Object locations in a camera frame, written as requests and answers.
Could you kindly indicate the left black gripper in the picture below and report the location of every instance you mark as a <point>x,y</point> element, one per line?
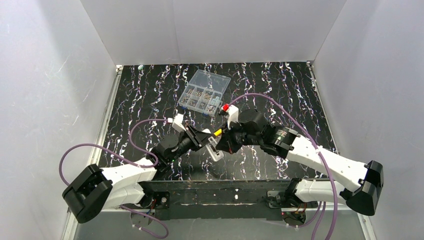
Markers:
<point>194,137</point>

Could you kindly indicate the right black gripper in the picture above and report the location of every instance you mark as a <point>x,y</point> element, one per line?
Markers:
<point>226,139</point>

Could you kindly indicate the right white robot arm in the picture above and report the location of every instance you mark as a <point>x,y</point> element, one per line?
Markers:
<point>355,184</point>

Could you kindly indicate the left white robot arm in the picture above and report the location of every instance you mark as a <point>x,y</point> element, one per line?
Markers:
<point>96,189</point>

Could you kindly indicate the clear plastic screw organizer box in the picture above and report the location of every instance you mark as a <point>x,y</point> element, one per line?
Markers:
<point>204,92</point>

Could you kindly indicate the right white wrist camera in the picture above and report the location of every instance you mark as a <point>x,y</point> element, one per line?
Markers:
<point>231,113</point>

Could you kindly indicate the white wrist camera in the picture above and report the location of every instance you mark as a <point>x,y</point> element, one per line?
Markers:
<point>231,113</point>
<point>177,123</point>

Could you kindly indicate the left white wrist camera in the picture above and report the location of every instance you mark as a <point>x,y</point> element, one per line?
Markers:
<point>177,123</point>

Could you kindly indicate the yellow handled screwdriver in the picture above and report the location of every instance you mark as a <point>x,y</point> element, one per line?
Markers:
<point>218,132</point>

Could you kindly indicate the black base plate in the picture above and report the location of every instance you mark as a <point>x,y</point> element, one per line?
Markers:
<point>221,199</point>

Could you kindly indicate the aluminium rail frame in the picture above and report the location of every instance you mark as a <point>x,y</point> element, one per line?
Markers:
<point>285,91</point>

